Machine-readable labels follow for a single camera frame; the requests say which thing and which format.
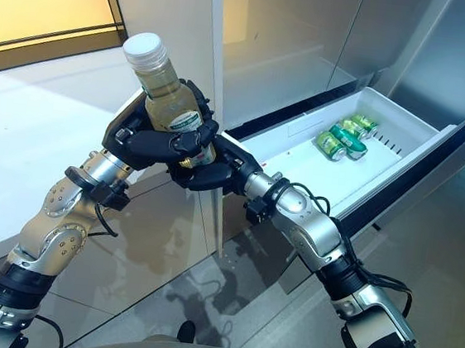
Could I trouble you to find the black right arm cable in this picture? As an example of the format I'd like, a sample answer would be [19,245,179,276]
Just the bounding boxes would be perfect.
[264,180,424,318]

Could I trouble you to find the dark green drink can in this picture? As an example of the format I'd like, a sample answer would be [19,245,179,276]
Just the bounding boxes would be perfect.
[326,123,371,160]

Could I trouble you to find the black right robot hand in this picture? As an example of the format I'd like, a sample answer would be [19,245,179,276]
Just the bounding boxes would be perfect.
[164,131,266,198]

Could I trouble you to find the yellow drink bottle white cap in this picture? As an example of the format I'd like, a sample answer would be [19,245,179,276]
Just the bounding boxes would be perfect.
[111,30,230,171]

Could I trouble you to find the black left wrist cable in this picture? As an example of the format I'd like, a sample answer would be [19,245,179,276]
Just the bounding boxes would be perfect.
[94,205,122,240]

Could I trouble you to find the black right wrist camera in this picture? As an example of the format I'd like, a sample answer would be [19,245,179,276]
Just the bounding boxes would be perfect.
[243,198,275,228]

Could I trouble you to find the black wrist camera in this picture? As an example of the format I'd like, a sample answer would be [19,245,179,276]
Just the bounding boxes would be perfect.
[87,178,132,213]
[243,198,275,228]

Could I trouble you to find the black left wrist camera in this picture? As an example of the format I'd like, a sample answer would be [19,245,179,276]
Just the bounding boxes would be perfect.
[87,178,132,213]

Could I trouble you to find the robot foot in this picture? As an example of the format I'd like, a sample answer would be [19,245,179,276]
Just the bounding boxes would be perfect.
[178,319,197,344]

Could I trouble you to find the stainless steel fridge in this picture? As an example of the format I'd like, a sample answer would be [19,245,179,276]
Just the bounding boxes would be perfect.
[189,0,465,316]

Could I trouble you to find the white fridge drawer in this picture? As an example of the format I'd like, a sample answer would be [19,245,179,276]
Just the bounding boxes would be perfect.
[214,72,465,249]

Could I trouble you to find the white counter cabinet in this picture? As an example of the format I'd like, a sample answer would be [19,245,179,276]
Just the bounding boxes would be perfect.
[0,32,242,306]

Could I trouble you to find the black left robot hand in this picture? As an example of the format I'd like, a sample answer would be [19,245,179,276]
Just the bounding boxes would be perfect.
[98,69,226,179]

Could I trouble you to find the tall white cabinet panel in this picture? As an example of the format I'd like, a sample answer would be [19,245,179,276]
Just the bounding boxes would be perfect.
[66,0,252,260]

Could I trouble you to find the light green drink can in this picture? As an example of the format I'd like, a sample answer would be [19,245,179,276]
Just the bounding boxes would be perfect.
[342,112,380,140]
[314,129,349,163]

